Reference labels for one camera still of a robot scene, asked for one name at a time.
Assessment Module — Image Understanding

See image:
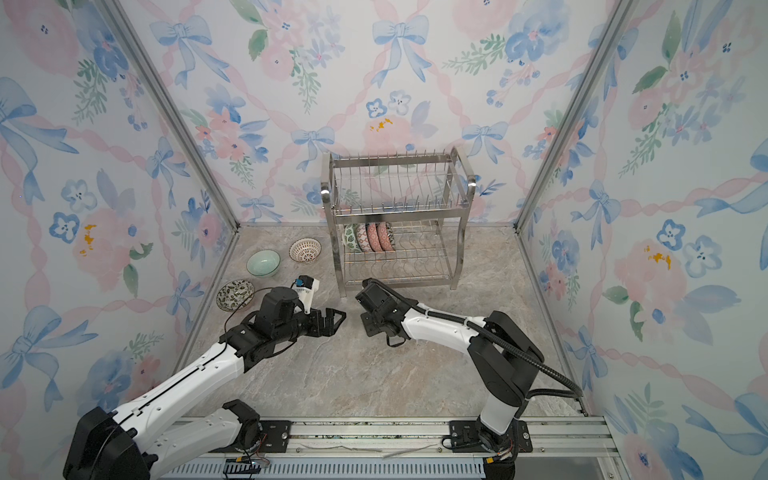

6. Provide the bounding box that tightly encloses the left aluminium frame post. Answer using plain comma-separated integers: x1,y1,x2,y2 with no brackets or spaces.
95,0,240,232

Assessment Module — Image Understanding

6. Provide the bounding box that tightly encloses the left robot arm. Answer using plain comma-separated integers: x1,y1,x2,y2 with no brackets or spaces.
63,285,346,479

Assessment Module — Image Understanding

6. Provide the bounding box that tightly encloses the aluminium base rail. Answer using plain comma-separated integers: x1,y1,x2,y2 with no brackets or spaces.
164,416,629,479

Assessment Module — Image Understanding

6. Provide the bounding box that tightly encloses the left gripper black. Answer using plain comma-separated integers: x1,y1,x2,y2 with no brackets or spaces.
275,306,347,346

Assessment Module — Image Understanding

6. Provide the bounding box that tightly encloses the blue triangle pattern bowl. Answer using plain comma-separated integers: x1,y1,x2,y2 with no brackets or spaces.
355,224,372,253

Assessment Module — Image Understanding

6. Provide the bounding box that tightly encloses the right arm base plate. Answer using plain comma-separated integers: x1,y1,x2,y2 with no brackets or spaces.
441,419,533,455

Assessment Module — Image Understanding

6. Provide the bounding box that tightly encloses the green geometric pattern bowl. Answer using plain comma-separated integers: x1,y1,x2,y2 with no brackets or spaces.
385,222,396,251

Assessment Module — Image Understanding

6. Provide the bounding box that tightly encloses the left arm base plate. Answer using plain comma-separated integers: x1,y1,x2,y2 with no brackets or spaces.
212,420,292,455

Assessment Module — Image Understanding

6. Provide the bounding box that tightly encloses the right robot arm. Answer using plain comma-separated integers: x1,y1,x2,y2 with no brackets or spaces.
356,278,583,456

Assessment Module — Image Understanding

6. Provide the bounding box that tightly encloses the steel two-tier dish rack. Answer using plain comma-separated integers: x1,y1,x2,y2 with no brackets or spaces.
320,147,478,295

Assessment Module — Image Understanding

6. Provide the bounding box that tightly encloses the green leaf pattern bowl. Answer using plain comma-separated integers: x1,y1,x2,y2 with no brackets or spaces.
343,224,362,253

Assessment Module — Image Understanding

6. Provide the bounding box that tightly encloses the black corrugated cable conduit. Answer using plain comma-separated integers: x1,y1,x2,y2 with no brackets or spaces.
368,279,584,400

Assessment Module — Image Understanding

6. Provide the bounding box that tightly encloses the right aluminium frame post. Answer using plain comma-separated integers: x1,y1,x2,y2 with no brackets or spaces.
514,0,637,234

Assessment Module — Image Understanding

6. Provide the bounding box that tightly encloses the mint green bowl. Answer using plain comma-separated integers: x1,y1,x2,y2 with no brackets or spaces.
246,249,281,277

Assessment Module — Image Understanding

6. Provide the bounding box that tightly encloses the aluminium frame post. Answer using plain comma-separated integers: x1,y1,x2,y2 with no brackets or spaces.
95,0,240,232
514,0,637,234

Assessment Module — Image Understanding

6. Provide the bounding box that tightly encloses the maroon patterned white bowl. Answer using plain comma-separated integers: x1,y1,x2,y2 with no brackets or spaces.
289,237,322,263

